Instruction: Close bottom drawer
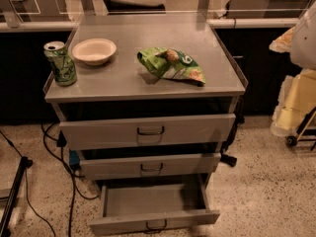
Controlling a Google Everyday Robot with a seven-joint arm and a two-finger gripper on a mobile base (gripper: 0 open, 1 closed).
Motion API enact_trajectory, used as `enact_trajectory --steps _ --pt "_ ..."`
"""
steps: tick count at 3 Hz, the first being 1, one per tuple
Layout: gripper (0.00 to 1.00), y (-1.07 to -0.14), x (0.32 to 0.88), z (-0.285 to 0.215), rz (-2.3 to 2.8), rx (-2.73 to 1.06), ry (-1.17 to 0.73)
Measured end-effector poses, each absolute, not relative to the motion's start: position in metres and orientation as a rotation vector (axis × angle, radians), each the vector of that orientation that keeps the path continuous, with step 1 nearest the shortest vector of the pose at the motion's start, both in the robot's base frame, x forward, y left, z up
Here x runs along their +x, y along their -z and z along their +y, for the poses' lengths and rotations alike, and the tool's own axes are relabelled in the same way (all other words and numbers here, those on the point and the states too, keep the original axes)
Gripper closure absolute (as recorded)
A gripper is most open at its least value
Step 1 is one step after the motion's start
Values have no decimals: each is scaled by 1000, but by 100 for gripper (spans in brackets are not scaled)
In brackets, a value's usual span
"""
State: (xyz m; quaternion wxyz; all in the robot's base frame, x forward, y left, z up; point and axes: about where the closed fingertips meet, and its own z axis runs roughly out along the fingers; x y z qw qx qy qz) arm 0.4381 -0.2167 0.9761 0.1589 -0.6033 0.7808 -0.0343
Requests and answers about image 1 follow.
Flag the black floor cables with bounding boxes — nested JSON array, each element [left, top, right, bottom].
[[0, 121, 101, 237]]

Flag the green soda can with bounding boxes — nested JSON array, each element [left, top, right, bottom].
[[43, 41, 77, 86]]

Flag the blue power box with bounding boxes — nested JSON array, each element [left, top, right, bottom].
[[69, 150, 80, 170]]

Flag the black wheeled cart frame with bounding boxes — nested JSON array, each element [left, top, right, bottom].
[[285, 107, 316, 151]]

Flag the grey top drawer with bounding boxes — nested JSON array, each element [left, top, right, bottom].
[[60, 114, 235, 150]]

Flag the black stand leg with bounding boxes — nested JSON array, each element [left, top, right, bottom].
[[0, 156, 33, 237]]

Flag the grey drawer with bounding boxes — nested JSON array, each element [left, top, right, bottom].
[[80, 153, 220, 180], [90, 175, 219, 236], [60, 114, 235, 150]]

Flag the white paper bowl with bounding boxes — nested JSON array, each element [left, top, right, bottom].
[[72, 39, 117, 66]]

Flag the green chip bag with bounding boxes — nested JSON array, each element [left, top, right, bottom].
[[137, 47, 206, 84]]

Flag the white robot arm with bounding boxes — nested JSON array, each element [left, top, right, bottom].
[[269, 2, 316, 136]]

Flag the black plug right of cabinet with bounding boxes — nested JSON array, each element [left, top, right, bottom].
[[220, 154, 237, 167]]

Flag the grey bottom drawer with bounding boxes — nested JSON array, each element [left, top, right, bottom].
[[90, 175, 219, 236]]

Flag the grey middle drawer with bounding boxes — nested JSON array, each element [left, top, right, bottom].
[[80, 153, 220, 180]]

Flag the grey metal drawer cabinet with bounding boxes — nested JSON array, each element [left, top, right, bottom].
[[42, 14, 249, 196]]

